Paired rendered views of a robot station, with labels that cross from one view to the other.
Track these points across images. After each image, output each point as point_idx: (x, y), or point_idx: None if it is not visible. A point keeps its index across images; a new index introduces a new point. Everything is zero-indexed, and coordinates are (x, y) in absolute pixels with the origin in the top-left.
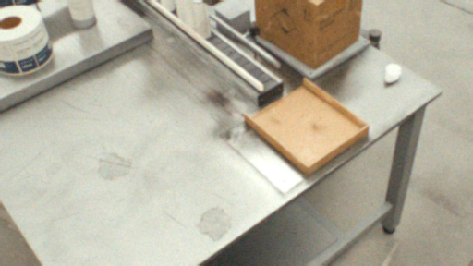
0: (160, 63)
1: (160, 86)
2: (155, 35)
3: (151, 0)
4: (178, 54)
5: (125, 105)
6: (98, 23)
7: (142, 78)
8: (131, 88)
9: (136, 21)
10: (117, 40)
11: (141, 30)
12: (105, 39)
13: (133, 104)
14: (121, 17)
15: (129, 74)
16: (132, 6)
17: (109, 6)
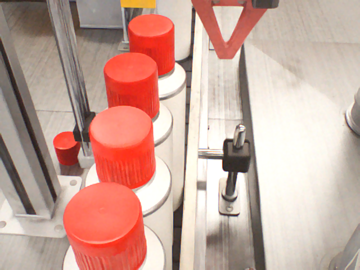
0: (266, 25)
1: (292, 2)
2: (232, 66)
3: (199, 53)
4: (227, 23)
5: (355, 4)
6: (349, 102)
7: (308, 19)
8: (333, 16)
9: (261, 63)
10: (325, 46)
11: (265, 43)
12: (349, 59)
13: (343, 0)
14: (284, 89)
15: (324, 32)
16: (211, 166)
17: (294, 134)
